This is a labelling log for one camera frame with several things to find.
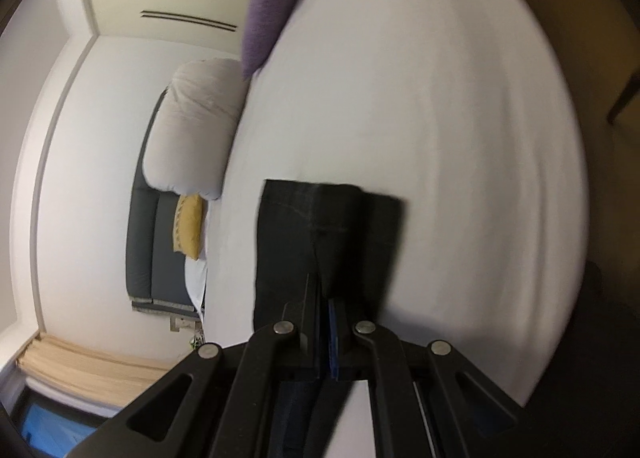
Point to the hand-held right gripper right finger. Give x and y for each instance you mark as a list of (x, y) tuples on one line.
[(333, 343)]

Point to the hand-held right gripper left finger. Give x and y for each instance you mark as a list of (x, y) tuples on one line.
[(311, 328)]

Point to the black pants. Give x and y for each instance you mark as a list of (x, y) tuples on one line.
[(290, 238)]

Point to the small green plant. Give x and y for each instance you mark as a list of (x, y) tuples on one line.
[(196, 340)]

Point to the white pillow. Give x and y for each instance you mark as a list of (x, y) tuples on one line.
[(196, 283)]

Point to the nightstand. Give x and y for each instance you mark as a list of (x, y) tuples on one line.
[(182, 324)]

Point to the yellow pillow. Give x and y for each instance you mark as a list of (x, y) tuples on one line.
[(190, 225)]

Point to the grey headboard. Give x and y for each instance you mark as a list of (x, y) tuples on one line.
[(150, 248)]

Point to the rolled white duvet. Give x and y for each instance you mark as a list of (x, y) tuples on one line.
[(190, 128)]

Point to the beige curtain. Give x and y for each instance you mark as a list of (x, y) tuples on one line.
[(75, 363)]

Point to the white bed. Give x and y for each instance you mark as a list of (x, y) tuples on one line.
[(425, 113)]

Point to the window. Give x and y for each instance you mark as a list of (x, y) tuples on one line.
[(50, 428)]

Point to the purple pillow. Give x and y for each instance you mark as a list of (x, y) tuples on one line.
[(267, 13)]

